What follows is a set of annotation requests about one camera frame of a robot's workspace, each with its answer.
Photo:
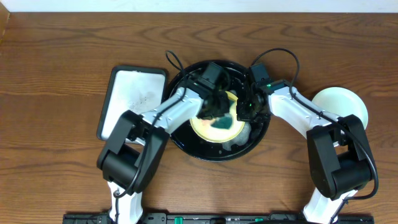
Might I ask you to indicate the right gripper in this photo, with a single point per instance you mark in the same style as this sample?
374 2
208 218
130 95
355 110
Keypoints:
245 117

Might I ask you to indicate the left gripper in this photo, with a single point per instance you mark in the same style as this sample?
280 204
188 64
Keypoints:
214 109

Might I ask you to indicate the green yellow sponge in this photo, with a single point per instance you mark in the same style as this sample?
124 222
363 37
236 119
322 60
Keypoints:
224 122

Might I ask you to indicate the yellow plate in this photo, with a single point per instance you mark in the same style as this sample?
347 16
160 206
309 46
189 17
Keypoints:
203 129

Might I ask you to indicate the mint plate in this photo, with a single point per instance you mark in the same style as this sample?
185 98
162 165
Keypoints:
343 102

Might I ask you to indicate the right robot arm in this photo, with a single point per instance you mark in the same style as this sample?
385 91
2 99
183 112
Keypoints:
341 163

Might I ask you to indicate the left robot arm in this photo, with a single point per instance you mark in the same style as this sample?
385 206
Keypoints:
132 153

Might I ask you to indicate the black round tray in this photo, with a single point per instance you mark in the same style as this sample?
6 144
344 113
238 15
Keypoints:
251 135

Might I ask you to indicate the black rectangular sponge tray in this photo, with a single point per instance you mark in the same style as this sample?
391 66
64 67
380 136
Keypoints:
138 89

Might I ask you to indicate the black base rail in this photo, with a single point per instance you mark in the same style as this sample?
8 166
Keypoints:
163 218

